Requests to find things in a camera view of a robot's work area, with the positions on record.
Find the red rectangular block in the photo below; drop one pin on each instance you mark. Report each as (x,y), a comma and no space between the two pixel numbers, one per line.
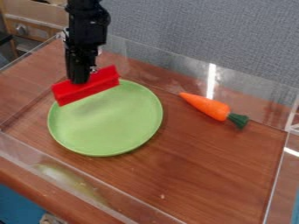
(102,80)

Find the clear acrylic tray walls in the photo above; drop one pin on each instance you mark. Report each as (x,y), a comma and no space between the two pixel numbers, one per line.
(202,173)

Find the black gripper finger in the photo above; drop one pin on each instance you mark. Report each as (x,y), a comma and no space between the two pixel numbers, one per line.
(69,63)
(81,66)

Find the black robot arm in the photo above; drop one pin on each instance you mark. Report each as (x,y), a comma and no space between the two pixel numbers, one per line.
(83,5)

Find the cardboard box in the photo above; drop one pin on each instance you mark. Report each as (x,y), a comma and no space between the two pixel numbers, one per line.
(39,13)

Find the orange toy carrot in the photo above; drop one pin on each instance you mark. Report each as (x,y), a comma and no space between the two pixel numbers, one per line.
(215,109)

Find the green round plate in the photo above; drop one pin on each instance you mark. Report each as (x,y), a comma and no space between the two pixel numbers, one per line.
(110,123)

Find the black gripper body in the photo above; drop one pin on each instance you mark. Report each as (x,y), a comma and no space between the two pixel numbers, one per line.
(87,32)

